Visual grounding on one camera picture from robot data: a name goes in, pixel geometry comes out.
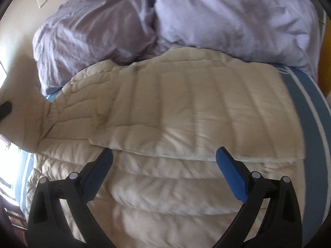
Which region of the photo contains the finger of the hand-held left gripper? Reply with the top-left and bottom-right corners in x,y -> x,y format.
0,101 -> 13,121

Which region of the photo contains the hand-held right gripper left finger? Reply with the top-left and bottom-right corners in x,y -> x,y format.
26,148 -> 117,248

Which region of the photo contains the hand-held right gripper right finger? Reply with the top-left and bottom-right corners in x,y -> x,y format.
215,147 -> 303,248

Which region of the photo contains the cream puffer jacket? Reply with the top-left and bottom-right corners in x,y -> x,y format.
0,45 -> 306,248

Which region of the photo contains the blue striped bed sheet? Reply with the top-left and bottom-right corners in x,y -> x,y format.
12,63 -> 327,248

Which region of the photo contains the dark lavender pillow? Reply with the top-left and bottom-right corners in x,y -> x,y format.
32,0 -> 162,96

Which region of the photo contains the wooden headboard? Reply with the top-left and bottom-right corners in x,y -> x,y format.
317,31 -> 331,101

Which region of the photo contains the lavender crumpled blanket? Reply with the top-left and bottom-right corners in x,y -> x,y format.
136,0 -> 320,76

